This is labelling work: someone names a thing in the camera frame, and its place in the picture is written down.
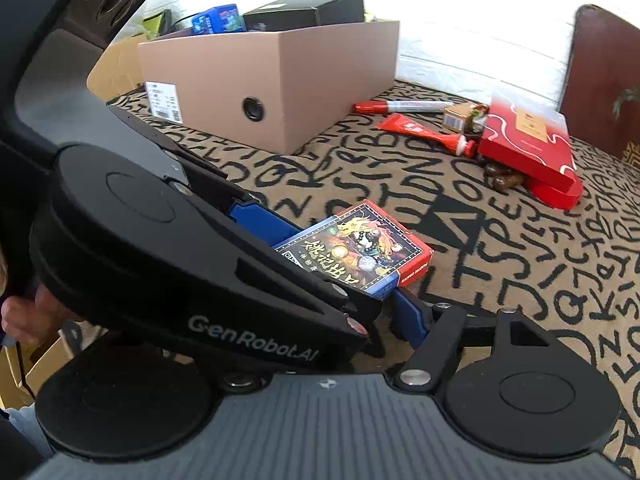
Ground blue card box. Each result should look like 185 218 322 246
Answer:
273 200 433 300

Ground red tube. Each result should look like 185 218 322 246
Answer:
376 113 476 158

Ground red gift box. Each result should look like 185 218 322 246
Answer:
478 94 584 210

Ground person's left hand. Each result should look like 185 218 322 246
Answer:
0 251 84 346

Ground brown cardboard box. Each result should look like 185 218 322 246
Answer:
138 21 399 154

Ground red white marker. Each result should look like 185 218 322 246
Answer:
352 101 454 115

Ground open corrugated cardboard box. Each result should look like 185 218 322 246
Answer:
87 35 148 102

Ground brown chocolate pieces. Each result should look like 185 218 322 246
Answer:
484 162 525 192

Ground green yellow item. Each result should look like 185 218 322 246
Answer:
142 9 172 37

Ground small orange carton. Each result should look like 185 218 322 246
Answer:
442 102 489 134

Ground blue packet in box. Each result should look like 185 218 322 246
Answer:
191 3 246 35

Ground black box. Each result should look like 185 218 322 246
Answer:
243 0 364 32

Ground dark red wooden board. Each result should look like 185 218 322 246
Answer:
560 4 639 166

